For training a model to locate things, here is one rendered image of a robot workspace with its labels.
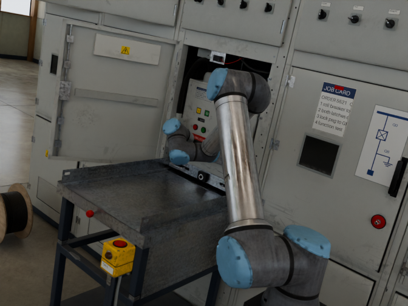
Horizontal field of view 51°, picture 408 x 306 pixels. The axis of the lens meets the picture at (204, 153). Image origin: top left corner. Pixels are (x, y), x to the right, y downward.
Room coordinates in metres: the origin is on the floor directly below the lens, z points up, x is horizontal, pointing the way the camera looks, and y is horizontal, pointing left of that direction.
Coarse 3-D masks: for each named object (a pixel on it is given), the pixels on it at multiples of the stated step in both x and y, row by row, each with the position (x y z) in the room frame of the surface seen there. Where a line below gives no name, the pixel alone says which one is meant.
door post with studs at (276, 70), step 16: (288, 16) 2.05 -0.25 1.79; (288, 32) 2.04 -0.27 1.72; (272, 64) 2.07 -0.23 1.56; (272, 80) 2.05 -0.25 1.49; (272, 96) 2.04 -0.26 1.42; (272, 112) 2.03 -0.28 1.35; (256, 144) 2.06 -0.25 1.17; (256, 160) 2.04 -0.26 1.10; (224, 288) 2.05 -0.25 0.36; (224, 304) 2.03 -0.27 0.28
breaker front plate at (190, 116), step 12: (192, 84) 2.40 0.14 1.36; (204, 84) 2.35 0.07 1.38; (192, 96) 2.39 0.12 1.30; (192, 108) 2.38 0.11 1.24; (204, 108) 2.33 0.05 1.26; (192, 120) 2.37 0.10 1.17; (216, 120) 2.27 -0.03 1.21; (252, 120) 2.14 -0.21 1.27; (192, 132) 2.36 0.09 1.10; (252, 132) 2.13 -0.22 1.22; (204, 168) 2.28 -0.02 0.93; (216, 168) 2.23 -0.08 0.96
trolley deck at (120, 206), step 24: (72, 192) 1.81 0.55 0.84; (96, 192) 1.84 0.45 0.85; (120, 192) 1.90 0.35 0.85; (144, 192) 1.96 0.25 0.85; (168, 192) 2.03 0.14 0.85; (192, 192) 2.10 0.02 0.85; (96, 216) 1.69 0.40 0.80; (120, 216) 1.64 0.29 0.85; (216, 216) 1.87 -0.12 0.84; (144, 240) 1.51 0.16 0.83; (168, 240) 1.62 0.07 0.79
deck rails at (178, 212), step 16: (144, 160) 2.27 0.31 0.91; (160, 160) 2.37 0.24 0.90; (64, 176) 1.87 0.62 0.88; (80, 176) 1.94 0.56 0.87; (96, 176) 2.02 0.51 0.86; (112, 176) 2.09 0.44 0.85; (128, 176) 2.14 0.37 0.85; (176, 208) 1.68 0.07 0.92; (192, 208) 1.77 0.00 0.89; (208, 208) 1.86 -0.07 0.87; (224, 208) 1.96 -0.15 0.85; (144, 224) 1.54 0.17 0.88; (160, 224) 1.62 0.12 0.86
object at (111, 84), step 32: (64, 32) 2.19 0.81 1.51; (96, 32) 2.28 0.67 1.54; (128, 32) 2.32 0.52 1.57; (64, 64) 2.20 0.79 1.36; (96, 64) 2.28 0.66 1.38; (128, 64) 2.35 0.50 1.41; (160, 64) 2.43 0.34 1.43; (64, 96) 2.20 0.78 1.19; (96, 96) 2.28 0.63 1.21; (128, 96) 2.35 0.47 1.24; (160, 96) 2.44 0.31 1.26; (64, 128) 2.23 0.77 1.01; (96, 128) 2.30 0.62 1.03; (128, 128) 2.38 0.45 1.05; (96, 160) 2.29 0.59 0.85; (128, 160) 2.39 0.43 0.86
